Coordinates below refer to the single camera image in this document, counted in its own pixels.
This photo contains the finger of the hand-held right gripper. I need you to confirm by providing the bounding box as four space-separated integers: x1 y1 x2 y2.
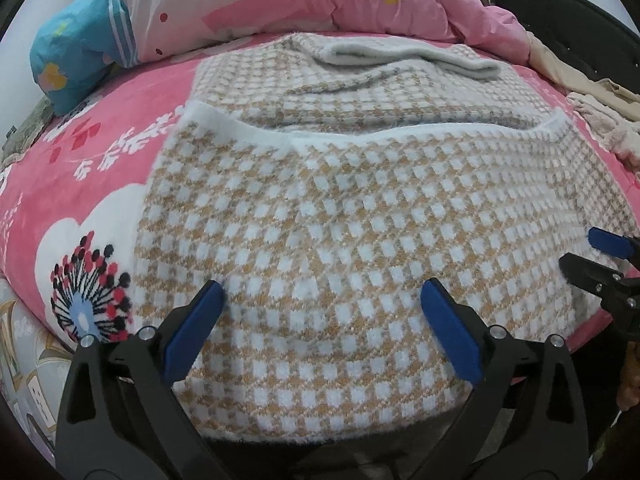
587 226 640 262
558 252 640 313

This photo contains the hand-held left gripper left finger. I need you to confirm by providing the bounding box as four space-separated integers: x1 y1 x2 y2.
54 280 225 480

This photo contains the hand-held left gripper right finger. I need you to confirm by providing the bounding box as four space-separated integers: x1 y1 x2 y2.
421 277 588 480

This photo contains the beige houndstooth knit coat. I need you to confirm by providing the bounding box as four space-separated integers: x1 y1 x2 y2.
131 32 640 443

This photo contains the fluffy beige garment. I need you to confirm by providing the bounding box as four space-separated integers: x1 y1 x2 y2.
567 91 640 171

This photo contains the grey patterned bed sheet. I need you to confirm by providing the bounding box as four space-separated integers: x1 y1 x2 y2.
0 277 81 466

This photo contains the cream cloth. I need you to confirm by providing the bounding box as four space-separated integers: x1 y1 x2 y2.
525 30 596 96

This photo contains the pink floral blanket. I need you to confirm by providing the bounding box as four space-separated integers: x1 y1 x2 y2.
0 35 640 356

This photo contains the black padded headboard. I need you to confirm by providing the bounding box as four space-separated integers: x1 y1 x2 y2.
462 0 640 111

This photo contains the grey floral cloth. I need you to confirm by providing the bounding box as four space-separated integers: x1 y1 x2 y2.
0 97 53 166

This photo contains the pink printed quilt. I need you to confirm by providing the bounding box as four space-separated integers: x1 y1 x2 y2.
280 0 532 67

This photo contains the blue and pink printed pillow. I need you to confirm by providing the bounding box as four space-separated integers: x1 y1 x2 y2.
29 0 351 116

